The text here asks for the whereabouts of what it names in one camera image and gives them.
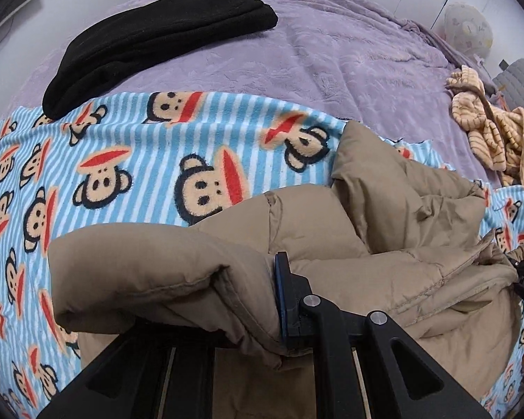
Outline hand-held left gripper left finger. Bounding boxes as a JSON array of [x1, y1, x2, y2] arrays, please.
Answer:
[[37, 321, 228, 419]]

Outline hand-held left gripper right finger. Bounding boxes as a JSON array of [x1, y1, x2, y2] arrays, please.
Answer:
[[274, 251, 494, 419]]

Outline tan puffer jacket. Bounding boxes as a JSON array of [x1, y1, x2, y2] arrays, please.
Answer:
[[48, 120, 524, 419]]

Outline beige striped garment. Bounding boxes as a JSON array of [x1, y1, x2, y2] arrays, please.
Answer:
[[445, 65, 524, 190]]

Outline monkey print striped blanket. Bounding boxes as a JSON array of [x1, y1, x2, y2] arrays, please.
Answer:
[[0, 89, 524, 419]]

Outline purple bed cover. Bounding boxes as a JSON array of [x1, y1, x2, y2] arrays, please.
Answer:
[[20, 0, 503, 184]]

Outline round white patterned fan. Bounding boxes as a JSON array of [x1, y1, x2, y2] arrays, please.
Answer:
[[443, 2, 494, 59]]

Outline black folded garment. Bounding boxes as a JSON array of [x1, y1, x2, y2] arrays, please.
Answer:
[[42, 0, 279, 119]]

